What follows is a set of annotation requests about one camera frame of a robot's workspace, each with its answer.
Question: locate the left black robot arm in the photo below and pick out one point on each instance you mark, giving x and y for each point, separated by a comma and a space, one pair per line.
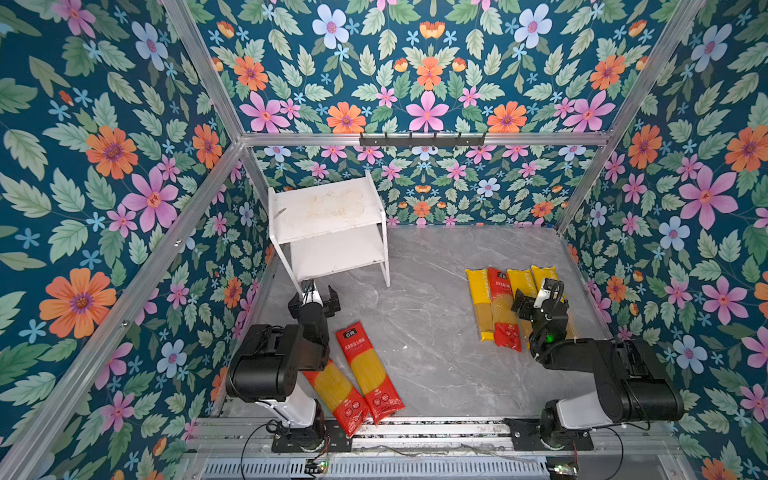
265, 368

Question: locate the red spaghetti bag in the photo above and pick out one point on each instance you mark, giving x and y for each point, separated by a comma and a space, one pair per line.
369, 372
346, 403
505, 320

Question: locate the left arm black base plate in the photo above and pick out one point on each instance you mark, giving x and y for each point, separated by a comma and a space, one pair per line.
330, 438

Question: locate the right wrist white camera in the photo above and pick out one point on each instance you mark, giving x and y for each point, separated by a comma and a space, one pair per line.
551, 291

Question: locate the aluminium front rail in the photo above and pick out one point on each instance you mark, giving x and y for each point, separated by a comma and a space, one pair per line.
412, 435

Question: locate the white two-tier shelf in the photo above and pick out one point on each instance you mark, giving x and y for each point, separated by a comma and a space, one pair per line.
328, 229

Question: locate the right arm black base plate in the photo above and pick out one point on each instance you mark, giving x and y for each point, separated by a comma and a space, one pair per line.
529, 434

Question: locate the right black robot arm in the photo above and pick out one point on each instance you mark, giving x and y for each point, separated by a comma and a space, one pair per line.
630, 385

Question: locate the black wall hook rail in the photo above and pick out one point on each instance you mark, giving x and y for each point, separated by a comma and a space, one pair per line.
439, 140

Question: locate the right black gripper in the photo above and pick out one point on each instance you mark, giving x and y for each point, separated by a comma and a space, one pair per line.
522, 305

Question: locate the wrist white camera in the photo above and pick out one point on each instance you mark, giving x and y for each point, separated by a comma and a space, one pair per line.
551, 291
310, 293

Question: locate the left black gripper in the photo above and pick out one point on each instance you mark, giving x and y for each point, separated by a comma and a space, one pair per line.
297, 305

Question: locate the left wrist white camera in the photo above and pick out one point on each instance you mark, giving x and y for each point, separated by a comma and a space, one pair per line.
310, 293

